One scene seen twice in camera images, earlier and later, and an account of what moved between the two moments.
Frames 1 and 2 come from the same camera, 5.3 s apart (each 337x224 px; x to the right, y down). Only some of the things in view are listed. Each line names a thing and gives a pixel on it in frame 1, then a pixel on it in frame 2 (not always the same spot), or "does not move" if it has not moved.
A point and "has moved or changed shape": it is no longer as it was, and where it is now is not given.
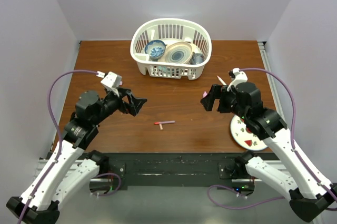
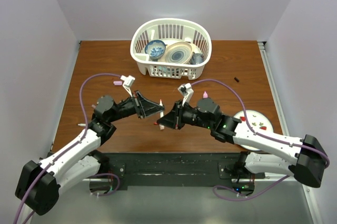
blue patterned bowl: [155, 49] does not move
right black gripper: [216, 91] → [176, 114]
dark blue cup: [196, 58] does not move
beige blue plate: [178, 52] does not move
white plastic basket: [170, 30] does not move
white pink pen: [221, 81] has moved or changed shape
